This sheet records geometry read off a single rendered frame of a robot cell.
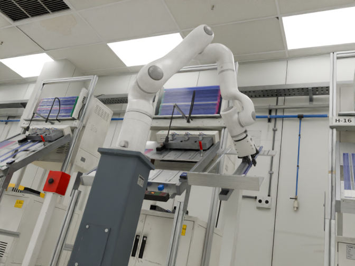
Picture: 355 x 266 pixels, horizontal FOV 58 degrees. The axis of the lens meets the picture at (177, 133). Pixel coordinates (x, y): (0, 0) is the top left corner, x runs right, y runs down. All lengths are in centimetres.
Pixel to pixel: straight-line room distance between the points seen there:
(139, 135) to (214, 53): 65
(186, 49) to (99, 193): 79
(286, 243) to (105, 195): 255
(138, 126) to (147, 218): 94
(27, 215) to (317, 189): 273
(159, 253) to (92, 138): 163
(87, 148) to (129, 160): 206
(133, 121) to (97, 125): 207
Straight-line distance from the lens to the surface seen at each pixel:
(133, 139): 129
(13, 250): 288
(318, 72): 422
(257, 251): 355
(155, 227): 209
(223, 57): 169
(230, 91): 161
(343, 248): 183
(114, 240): 118
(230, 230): 166
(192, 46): 159
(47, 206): 245
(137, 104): 135
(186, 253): 198
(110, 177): 124
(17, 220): 289
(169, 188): 176
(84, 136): 324
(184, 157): 213
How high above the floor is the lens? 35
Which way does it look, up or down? 22 degrees up
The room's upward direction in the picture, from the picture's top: 12 degrees clockwise
